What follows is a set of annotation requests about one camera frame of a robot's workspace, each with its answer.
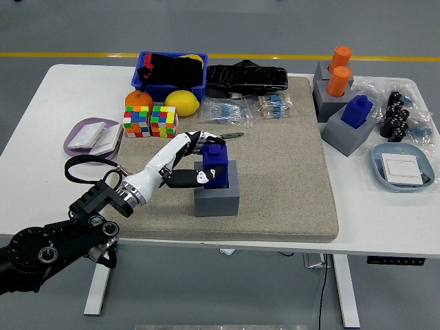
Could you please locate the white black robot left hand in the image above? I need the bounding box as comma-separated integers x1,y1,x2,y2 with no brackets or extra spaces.
122,129,228,206

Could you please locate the blue square seal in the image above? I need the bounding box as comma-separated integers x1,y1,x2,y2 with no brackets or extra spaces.
340,94,374,130
201,144,230,190

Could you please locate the grey square seal holder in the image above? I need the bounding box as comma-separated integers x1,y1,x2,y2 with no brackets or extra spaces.
320,102,377,158
193,159,241,217

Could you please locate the grey round seal holder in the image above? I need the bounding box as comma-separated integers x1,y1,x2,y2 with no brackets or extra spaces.
312,60,355,89
311,80,355,124

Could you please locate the orange round seal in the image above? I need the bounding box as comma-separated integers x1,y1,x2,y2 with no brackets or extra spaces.
326,65,353,98
328,45,353,74

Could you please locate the colourful puzzle cube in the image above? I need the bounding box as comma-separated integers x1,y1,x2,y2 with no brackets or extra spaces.
149,105,179,139
122,105,151,139

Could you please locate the orange fruit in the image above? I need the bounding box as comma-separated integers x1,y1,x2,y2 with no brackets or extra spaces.
124,89,155,110

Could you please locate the yellow lemon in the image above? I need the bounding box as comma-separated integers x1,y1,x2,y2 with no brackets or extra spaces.
164,90,201,117

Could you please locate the blue plastic bin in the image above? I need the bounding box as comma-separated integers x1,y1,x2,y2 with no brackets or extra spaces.
131,51,210,102

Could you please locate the purple tray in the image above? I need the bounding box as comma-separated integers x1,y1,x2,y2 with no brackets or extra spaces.
63,117,124,166

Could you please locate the clear bag of blue resistors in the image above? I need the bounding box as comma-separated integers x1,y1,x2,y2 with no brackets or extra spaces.
198,96,254,129
246,93,295,120

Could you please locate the black cloth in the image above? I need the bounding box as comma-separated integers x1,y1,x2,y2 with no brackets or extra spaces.
136,52,204,87

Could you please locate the grey-brown mat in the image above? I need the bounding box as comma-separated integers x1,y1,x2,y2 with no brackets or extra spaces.
101,76,340,244

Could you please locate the black wrapped keyboard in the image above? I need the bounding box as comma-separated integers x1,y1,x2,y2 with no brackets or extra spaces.
206,59,289,99

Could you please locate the white table leg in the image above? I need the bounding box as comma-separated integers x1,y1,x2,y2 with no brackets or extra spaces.
83,243,117,316
331,254,361,329

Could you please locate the grey box under table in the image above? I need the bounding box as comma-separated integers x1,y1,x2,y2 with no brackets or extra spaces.
302,253,333,269

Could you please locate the light blue tray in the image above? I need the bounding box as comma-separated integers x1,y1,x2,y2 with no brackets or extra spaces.
371,142,435,193

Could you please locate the clear plastic parts bag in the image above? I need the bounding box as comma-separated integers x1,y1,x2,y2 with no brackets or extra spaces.
405,111,435,145
352,76,413,118

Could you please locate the black table control panel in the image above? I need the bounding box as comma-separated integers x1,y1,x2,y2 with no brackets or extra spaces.
366,256,426,267

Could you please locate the white switch panel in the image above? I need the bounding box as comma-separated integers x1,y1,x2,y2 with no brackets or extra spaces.
67,121,107,150
88,123,124,159
380,153,424,186

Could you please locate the black power cable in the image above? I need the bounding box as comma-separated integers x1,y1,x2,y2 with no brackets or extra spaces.
318,254,331,330

